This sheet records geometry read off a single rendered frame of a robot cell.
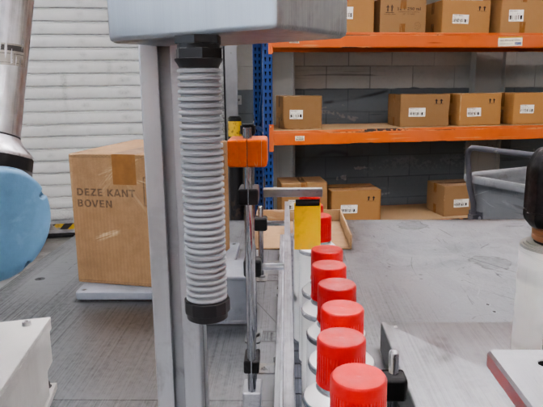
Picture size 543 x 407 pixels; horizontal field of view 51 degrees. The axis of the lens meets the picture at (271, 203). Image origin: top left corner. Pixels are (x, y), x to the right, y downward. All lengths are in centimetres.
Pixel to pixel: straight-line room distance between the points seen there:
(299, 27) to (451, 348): 59
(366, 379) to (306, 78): 481
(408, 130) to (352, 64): 101
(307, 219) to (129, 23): 30
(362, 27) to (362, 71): 86
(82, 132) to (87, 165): 376
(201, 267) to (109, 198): 77
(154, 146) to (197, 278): 15
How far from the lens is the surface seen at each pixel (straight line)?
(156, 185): 53
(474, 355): 86
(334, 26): 44
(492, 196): 293
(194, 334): 57
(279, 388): 75
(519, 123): 504
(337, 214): 177
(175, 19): 44
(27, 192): 62
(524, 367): 25
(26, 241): 63
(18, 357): 73
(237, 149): 60
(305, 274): 74
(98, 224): 120
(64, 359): 98
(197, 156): 40
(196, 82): 40
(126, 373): 91
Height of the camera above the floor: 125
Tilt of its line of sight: 12 degrees down
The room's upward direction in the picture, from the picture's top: 1 degrees counter-clockwise
